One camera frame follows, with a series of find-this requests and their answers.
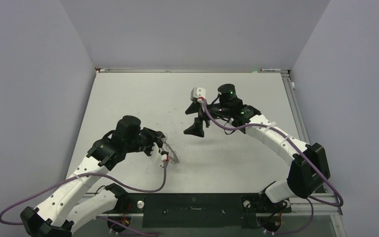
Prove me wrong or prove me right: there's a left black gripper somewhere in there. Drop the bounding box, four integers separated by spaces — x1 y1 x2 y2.
125 126 163 158

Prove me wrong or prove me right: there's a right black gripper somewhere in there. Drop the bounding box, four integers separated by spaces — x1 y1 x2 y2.
184 101 230 137

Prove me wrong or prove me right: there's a large silver metal keyring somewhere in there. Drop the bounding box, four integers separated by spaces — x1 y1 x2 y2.
161 133 180 164

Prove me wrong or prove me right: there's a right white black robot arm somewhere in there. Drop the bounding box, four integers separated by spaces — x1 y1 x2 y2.
184 83 330 211

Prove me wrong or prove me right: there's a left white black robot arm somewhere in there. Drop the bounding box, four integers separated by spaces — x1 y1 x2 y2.
20 116 168 237

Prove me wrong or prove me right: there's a red white marker pen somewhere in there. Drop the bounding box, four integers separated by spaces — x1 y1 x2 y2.
260 69 282 72

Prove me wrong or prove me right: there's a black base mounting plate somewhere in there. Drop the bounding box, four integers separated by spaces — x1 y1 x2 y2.
108 193 292 229

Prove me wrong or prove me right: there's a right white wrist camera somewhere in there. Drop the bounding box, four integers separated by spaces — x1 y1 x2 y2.
190 87 206 102

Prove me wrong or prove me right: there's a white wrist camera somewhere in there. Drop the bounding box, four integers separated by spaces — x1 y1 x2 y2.
150 143 169 168
190 87 206 102

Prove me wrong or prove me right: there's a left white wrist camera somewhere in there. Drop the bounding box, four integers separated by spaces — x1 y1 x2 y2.
150 143 169 168

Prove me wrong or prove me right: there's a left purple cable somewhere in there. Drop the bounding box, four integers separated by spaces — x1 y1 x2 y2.
0 160 169 237

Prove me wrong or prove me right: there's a purple cable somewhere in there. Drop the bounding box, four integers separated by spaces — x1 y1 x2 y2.
0 160 169 237
202 98 344 236

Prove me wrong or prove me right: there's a back aluminium rail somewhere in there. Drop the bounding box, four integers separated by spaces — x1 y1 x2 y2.
95 68 290 74

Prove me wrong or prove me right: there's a right aluminium side rail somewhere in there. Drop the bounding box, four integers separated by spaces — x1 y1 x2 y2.
281 72 324 194

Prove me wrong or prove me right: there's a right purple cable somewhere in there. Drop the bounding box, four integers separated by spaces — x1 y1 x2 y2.
202 98 344 236

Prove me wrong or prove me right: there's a front aluminium frame rail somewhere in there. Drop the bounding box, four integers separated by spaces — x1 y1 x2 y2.
49 193 343 217

